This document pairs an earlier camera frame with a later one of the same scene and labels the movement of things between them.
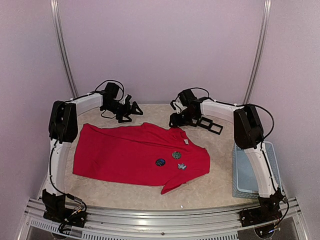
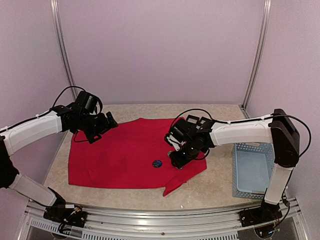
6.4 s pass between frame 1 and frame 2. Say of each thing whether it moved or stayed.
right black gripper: moved
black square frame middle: stayed
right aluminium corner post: stayed
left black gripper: moved
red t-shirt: moved
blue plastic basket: stayed
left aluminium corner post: stayed
